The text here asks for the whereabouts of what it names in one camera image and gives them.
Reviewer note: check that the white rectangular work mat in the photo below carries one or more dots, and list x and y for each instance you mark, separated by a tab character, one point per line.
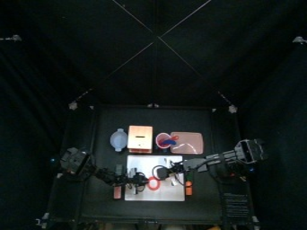
165	193

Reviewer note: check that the dark grey rectangular block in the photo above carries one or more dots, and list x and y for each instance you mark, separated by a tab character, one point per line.
119	169

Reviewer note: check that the silver frame clamp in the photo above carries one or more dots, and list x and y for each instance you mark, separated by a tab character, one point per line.
299	39
16	38
232	109
152	105
72	105

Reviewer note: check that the salmon rectangular dough block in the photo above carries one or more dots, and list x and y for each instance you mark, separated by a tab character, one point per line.
116	192

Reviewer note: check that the red plastic utensil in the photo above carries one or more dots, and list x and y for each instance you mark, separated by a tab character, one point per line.
175	138

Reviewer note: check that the blue plastic utensil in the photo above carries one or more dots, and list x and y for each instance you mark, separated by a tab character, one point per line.
168	142

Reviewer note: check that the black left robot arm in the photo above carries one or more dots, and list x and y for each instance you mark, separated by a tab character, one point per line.
76	162

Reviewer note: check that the orange plastic dough tool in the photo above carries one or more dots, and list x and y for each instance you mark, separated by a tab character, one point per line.
188	188

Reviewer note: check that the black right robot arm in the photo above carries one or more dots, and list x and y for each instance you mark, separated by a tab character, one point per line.
247	149

